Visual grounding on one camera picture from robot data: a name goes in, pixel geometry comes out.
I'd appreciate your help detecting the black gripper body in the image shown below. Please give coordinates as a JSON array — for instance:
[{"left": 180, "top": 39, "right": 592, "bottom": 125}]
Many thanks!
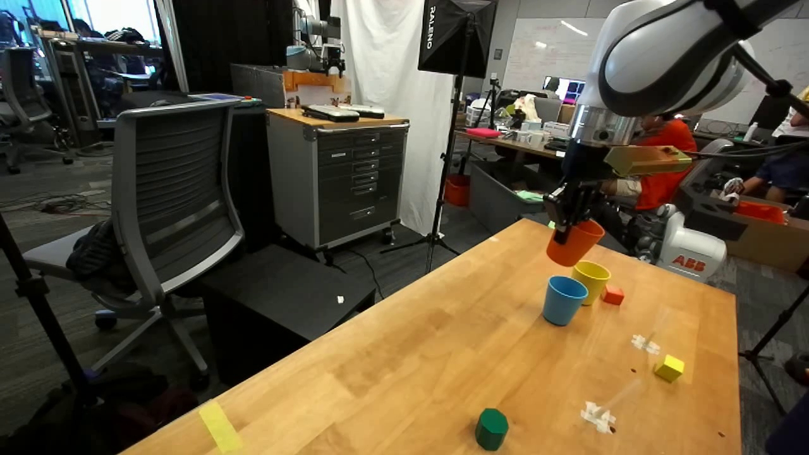
[{"left": 562, "top": 138, "right": 612, "bottom": 199}]

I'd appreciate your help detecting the orange plastic cup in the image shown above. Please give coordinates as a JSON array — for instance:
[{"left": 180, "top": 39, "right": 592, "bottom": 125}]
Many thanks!
[{"left": 544, "top": 217, "right": 606, "bottom": 269}]

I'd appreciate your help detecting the yellow plastic cup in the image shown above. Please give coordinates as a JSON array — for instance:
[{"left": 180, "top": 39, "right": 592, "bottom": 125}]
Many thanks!
[{"left": 570, "top": 260, "right": 615, "bottom": 305}]

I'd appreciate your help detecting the cluttered office desk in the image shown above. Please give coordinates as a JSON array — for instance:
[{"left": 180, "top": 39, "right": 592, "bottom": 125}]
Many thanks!
[{"left": 464, "top": 121, "right": 575, "bottom": 199}]

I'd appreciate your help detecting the person in red shirt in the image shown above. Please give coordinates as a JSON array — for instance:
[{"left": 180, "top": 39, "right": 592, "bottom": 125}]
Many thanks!
[{"left": 621, "top": 116, "right": 702, "bottom": 214}]

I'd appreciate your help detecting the blue plastic cup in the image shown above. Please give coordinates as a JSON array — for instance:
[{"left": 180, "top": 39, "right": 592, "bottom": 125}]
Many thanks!
[{"left": 540, "top": 274, "right": 592, "bottom": 328}]

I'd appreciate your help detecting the red bucket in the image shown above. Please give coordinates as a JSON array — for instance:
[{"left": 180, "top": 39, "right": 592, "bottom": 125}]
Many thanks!
[{"left": 441, "top": 171, "right": 472, "bottom": 209}]

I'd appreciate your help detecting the white ABB robot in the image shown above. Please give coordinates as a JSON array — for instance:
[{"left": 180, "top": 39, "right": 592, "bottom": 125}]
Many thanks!
[{"left": 655, "top": 204, "right": 727, "bottom": 286}]

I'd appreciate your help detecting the black light stand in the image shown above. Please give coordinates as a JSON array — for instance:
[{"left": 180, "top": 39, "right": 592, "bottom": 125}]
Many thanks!
[{"left": 381, "top": 70, "right": 464, "bottom": 255}]

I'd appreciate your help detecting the yellow small block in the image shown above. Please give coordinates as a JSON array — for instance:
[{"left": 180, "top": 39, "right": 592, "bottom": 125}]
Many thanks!
[{"left": 653, "top": 352, "right": 687, "bottom": 387}]

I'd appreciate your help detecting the brown cardboard box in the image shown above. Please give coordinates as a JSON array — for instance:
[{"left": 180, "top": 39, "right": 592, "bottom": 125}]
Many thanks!
[{"left": 727, "top": 212, "right": 809, "bottom": 275}]

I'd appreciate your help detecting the black softbox light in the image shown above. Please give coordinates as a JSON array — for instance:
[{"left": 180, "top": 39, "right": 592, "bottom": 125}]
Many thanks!
[{"left": 416, "top": 0, "right": 500, "bottom": 82}]

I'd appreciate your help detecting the black thin tripod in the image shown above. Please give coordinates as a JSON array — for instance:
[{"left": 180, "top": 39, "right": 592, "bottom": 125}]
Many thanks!
[{"left": 737, "top": 286, "right": 809, "bottom": 414}]

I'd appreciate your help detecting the grey wood-topped tool cabinet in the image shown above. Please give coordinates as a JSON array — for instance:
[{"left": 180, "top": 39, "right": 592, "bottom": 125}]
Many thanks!
[{"left": 265, "top": 107, "right": 412, "bottom": 253}]

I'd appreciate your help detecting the green cylinder block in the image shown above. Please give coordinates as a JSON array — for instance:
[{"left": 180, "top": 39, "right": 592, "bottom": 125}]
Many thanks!
[{"left": 472, "top": 406, "right": 511, "bottom": 453}]

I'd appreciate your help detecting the white curtain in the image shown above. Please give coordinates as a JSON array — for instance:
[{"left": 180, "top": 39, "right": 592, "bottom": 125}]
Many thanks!
[{"left": 329, "top": 0, "right": 457, "bottom": 237}]

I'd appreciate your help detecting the black flat device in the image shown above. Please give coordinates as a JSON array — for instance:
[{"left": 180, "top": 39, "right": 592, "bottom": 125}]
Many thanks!
[{"left": 300, "top": 102, "right": 364, "bottom": 125}]

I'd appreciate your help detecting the black low platform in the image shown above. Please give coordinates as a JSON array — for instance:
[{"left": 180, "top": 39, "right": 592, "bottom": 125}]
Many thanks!
[{"left": 199, "top": 242, "right": 376, "bottom": 382}]

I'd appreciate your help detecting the black curtain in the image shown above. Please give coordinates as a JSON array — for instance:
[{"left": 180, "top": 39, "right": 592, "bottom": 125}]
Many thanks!
[{"left": 171, "top": 0, "right": 297, "bottom": 97}]

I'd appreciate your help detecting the grey mesh office chair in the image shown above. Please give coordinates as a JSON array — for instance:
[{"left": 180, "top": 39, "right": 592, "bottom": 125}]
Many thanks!
[{"left": 23, "top": 93, "right": 247, "bottom": 382}]

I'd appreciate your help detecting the yellow tape strip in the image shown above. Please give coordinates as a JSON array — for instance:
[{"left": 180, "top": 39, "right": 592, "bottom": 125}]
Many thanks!
[{"left": 196, "top": 400, "right": 247, "bottom": 455}]

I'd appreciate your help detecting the dark background office chair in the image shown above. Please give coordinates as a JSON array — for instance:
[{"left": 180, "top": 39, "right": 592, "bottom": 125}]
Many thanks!
[{"left": 0, "top": 45, "right": 72, "bottom": 174}]

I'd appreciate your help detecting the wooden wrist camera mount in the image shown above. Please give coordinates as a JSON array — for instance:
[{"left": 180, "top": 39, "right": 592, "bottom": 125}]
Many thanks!
[{"left": 605, "top": 143, "right": 696, "bottom": 179}]

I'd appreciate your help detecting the white wall whiteboard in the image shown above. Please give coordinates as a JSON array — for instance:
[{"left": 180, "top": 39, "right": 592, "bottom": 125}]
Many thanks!
[{"left": 500, "top": 18, "right": 610, "bottom": 97}]

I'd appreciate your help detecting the black camera tripod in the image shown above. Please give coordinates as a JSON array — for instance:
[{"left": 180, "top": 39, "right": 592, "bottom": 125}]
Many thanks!
[{"left": 0, "top": 212, "right": 112, "bottom": 455}]

